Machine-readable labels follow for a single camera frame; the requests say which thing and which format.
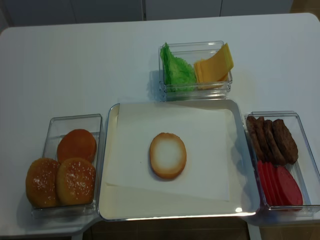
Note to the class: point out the white paper sheet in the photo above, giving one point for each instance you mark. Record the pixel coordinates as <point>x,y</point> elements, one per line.
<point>203,133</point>

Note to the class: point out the leftmost brown meat patty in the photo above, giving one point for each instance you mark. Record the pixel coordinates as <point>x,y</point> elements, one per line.
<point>250,123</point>

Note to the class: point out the clear meat tomato container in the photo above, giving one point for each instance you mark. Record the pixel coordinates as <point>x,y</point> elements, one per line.
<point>304,171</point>

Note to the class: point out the clear bun container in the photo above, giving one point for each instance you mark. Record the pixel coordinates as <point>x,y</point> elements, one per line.
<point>58,128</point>

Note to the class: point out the green lettuce leaf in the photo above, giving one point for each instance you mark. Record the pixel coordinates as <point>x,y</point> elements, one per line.
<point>179,75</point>

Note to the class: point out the yellow cheese slices stack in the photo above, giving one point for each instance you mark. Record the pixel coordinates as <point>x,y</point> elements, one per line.
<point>214,69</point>

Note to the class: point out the leftmost red tomato slice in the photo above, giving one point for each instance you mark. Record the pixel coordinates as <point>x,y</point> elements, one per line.
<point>262,179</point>

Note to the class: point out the right sesame bun top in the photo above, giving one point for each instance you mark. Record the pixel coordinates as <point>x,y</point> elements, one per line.
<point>75,182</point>

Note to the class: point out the white metal tray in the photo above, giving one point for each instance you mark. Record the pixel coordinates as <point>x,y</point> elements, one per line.
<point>129,203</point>

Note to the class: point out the left sesame bun top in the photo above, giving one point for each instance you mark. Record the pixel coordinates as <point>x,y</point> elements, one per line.
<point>40,183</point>

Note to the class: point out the toasted bun bottom on tray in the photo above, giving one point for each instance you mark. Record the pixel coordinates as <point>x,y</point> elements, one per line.
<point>167,155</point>

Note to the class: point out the red tomato slice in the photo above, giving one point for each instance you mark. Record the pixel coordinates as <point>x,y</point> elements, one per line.
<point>262,179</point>
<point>272,199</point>
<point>278,197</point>
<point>288,189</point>

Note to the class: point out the sesame bun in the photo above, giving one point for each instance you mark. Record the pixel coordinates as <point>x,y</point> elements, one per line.
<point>40,183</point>
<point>75,182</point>

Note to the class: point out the brown meat patty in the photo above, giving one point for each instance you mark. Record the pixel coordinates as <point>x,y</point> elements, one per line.
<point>250,123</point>
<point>285,141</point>
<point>277,155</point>
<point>259,123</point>

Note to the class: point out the front red tomato slice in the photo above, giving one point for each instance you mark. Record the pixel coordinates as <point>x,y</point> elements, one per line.
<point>288,189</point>

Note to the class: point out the plain orange bun bottom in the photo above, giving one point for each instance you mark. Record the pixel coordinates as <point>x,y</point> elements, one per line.
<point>78,143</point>

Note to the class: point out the clear lettuce cheese container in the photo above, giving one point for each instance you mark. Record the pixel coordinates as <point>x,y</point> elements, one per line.
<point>191,53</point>

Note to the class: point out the rightmost brown meat patty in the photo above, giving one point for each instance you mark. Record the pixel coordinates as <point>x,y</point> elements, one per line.
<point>285,141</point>

